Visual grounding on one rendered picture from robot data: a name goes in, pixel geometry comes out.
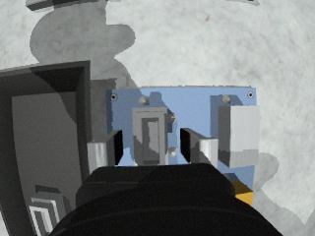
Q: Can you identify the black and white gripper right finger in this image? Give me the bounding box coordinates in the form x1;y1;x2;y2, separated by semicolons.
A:
180;128;219;169

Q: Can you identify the grey aluminum block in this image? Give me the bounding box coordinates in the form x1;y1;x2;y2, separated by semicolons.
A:
218;105;260;168

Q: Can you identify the grey block with rectangular pocket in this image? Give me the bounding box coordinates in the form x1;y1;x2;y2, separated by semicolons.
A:
30;191;66;236
132;107;168;166

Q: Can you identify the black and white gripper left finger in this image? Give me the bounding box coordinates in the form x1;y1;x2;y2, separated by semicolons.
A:
87;130;123;175

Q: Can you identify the yellow rectangular block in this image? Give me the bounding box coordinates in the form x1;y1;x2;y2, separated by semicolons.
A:
231;181;254;206

